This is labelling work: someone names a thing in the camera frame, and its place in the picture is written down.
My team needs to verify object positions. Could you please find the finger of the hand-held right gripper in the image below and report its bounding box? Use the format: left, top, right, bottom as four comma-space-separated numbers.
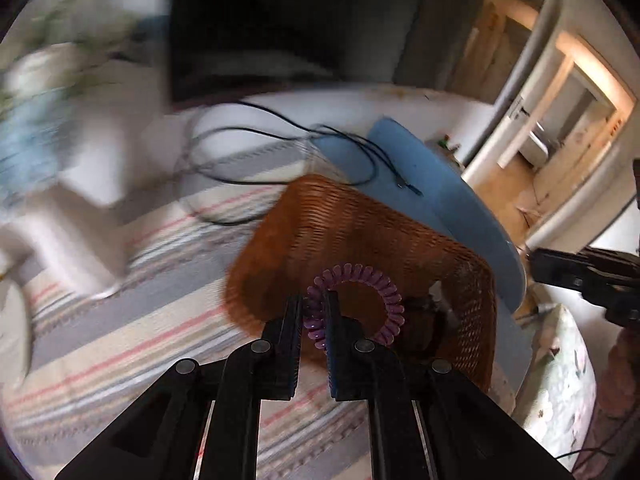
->
530, 246, 640, 328

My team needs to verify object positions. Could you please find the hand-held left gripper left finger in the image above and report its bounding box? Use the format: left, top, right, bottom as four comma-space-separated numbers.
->
54, 295, 306, 480

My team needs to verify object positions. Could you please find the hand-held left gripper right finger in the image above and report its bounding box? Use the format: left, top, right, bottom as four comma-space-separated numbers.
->
325, 291, 576, 480

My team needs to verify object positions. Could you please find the purple spiral hair tie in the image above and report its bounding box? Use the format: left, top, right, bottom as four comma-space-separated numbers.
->
302, 262, 405, 353

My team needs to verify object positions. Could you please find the brown wicker basket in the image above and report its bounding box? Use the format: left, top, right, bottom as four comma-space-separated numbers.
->
223, 174, 499, 395

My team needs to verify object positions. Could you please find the person's right hand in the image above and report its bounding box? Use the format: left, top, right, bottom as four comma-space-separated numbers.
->
596, 327, 640, 420

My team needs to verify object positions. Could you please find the floral cloth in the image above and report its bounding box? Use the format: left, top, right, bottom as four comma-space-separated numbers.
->
515, 305, 601, 461

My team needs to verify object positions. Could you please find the silver hair clip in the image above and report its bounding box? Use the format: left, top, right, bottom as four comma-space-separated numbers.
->
429, 280, 458, 322

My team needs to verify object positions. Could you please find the blue oval board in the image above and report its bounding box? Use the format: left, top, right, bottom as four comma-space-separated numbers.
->
312, 116, 527, 313

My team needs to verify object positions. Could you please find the white door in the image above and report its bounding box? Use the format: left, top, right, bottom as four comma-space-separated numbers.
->
461, 30, 576, 181

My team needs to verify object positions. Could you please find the striped woven table mat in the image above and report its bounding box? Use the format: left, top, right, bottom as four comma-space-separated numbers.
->
0, 142, 521, 480

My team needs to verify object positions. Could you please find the white vase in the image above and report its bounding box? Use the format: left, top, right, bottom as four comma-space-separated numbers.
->
0, 175, 128, 302

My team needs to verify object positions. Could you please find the black television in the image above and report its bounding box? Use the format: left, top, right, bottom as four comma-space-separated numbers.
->
167, 0, 546, 108

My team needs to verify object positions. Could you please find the blue and white flower bouquet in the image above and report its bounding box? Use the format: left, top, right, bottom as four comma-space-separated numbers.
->
0, 0, 171, 211

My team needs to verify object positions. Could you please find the black hair tie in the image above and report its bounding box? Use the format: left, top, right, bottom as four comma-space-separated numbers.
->
400, 296, 448, 357

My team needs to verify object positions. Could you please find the black cable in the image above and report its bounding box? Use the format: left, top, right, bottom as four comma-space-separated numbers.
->
172, 101, 424, 226

